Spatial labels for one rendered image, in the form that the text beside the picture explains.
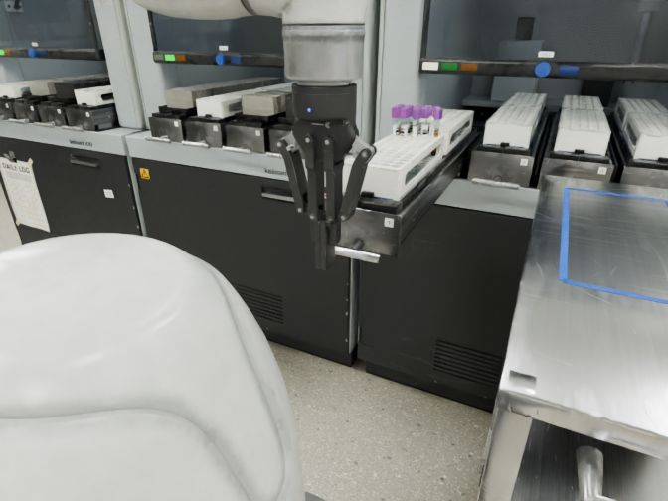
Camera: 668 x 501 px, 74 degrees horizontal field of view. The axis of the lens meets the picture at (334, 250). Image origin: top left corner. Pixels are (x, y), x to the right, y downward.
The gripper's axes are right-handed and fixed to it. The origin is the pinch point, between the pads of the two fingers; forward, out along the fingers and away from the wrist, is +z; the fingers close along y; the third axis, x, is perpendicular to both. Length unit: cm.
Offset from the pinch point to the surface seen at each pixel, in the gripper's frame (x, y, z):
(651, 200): -31, -40, -2
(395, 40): -66, 14, -24
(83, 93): -61, 126, -6
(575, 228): -14.3, -29.8, -2.1
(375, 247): -11.6, -2.9, 5.1
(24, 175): -57, 170, 28
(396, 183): -15.2, -4.5, -4.5
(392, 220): -11.6, -5.4, 0.1
